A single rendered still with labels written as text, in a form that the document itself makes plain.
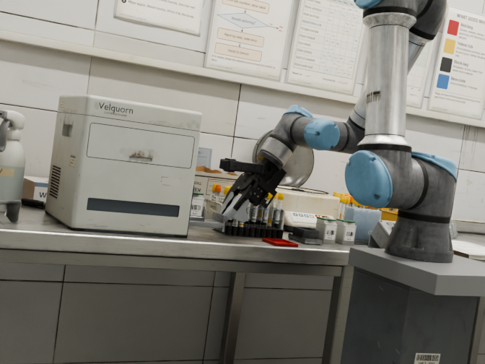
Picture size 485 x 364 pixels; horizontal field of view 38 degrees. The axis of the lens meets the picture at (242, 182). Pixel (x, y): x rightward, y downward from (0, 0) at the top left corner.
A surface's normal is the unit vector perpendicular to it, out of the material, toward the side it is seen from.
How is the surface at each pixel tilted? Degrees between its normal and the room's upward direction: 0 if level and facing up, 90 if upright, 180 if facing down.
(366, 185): 98
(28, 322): 90
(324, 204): 90
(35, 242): 90
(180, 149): 90
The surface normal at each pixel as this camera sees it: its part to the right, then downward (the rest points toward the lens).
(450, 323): 0.46, 0.11
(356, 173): -0.84, 0.06
